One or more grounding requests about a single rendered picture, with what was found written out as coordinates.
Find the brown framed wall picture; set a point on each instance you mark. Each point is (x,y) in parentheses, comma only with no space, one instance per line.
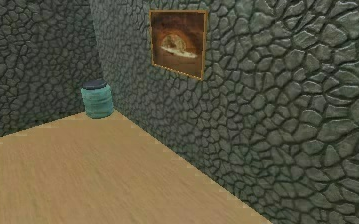
(178,43)

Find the teal round bin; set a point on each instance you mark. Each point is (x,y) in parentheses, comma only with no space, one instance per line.
(97,101)

